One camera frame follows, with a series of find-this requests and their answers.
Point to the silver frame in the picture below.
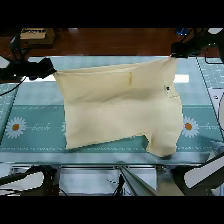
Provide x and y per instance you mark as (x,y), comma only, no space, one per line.
(140,183)

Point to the cream garment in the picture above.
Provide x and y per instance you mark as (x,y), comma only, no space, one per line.
(120,106)

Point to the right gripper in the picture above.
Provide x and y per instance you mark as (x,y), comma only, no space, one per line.
(180,50)

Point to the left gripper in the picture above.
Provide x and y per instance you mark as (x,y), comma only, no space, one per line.
(41,68)

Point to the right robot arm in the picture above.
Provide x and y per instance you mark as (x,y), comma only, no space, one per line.
(203,40)

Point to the cardboard box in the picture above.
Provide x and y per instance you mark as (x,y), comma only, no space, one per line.
(36,35)

